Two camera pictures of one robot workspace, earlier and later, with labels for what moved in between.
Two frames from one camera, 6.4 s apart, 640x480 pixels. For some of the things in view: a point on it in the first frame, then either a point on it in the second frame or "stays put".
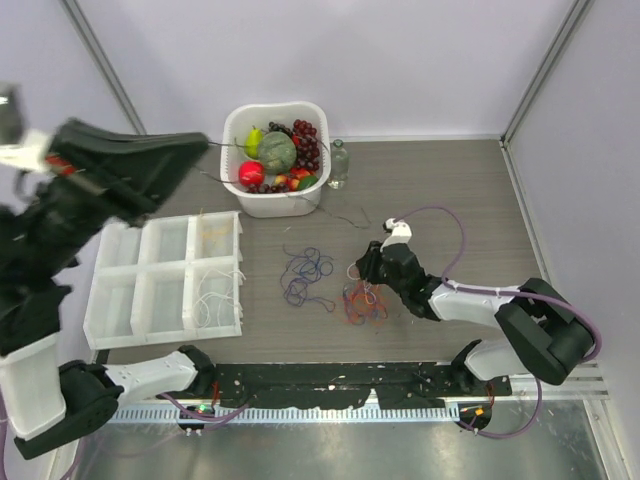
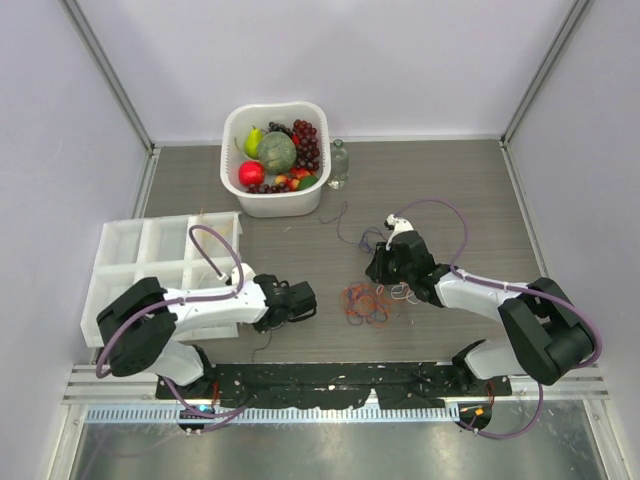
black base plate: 336,386 stays put
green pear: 253,142 stays put
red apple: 251,172 stays put
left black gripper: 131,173 to 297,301
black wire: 311,203 to 265,345
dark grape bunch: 279,127 stays put
